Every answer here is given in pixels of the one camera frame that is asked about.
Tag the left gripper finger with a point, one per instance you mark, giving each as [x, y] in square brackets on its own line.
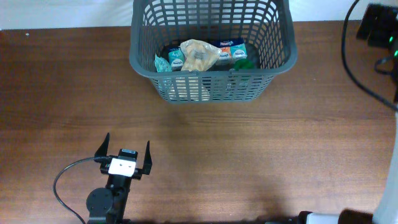
[147, 165]
[103, 149]

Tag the teal wet wipes pack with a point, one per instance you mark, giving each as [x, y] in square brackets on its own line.
[162, 65]

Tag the grey plastic shopping basket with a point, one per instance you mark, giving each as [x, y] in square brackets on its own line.
[266, 28]

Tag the brown paper pouch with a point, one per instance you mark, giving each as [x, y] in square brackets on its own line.
[188, 89]

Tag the glass jar green lid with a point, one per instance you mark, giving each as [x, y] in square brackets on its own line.
[243, 64]

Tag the Kleenex tissue multipack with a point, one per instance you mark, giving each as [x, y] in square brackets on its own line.
[231, 49]

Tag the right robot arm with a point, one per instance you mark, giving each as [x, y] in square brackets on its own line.
[348, 138]

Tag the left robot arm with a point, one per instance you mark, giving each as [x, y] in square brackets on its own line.
[108, 204]

